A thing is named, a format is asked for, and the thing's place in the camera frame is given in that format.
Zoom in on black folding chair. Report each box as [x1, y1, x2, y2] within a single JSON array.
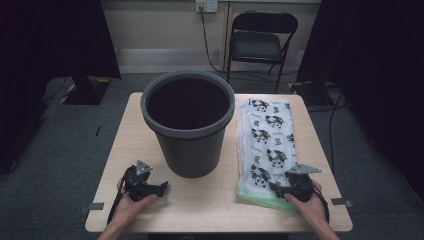
[[226, 10, 299, 94]]

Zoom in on hand-held gripper cable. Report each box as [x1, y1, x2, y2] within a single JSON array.
[[311, 184, 331, 224], [107, 166, 130, 225]]

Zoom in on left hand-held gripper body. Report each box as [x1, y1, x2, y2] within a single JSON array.
[[123, 159, 154, 202]]

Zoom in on person's left hand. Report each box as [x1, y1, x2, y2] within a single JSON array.
[[111, 178, 158, 229]]

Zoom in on dark grey trash bin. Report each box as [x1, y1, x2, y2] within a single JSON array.
[[146, 77, 231, 179]]

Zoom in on right hand-held gripper cable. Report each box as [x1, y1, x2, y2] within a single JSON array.
[[311, 184, 331, 224]]

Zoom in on left hand-held gripper cable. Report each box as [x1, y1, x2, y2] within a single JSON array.
[[107, 166, 130, 225]]

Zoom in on black stand base yellow stripes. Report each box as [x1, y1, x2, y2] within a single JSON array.
[[59, 75, 111, 106]]

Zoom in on white wall power outlet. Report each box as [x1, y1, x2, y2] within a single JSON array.
[[195, 0, 219, 14]]

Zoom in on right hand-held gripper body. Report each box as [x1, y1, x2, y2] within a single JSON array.
[[284, 163, 323, 203]]

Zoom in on thin black floor cable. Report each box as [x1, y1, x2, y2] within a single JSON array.
[[41, 77, 69, 104]]

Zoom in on person's right hand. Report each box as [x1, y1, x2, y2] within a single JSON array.
[[284, 179, 329, 229]]

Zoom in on panda print garbage bag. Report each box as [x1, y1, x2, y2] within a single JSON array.
[[235, 97, 299, 212]]

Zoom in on black curtain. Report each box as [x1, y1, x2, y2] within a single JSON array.
[[296, 0, 424, 201], [0, 0, 122, 174]]

